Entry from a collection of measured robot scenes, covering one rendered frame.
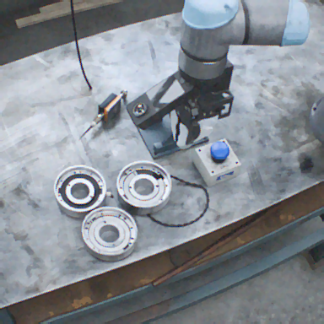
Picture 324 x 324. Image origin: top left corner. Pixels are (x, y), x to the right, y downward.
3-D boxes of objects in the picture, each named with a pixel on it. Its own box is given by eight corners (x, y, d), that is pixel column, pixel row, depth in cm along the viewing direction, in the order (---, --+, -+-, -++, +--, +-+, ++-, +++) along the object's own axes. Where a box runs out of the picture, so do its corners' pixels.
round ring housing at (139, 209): (137, 226, 115) (137, 216, 112) (106, 187, 120) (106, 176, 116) (180, 200, 119) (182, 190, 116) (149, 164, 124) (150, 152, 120)
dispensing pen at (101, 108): (72, 131, 122) (121, 82, 130) (73, 143, 125) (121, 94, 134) (80, 136, 121) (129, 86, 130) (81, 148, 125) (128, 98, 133)
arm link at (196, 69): (194, 68, 85) (169, 34, 89) (191, 89, 89) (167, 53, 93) (237, 56, 87) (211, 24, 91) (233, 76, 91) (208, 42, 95)
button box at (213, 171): (208, 188, 121) (212, 175, 117) (192, 161, 125) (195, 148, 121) (242, 175, 124) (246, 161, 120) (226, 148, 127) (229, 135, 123)
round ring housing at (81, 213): (55, 220, 114) (53, 210, 111) (56, 175, 120) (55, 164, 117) (106, 222, 115) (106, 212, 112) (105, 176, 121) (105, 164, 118)
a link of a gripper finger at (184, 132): (213, 151, 108) (219, 119, 101) (183, 162, 107) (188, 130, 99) (204, 137, 110) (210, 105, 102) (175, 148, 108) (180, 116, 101)
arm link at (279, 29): (295, -25, 86) (230, -26, 85) (317, 22, 80) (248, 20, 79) (286, 11, 93) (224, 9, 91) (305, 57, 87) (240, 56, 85)
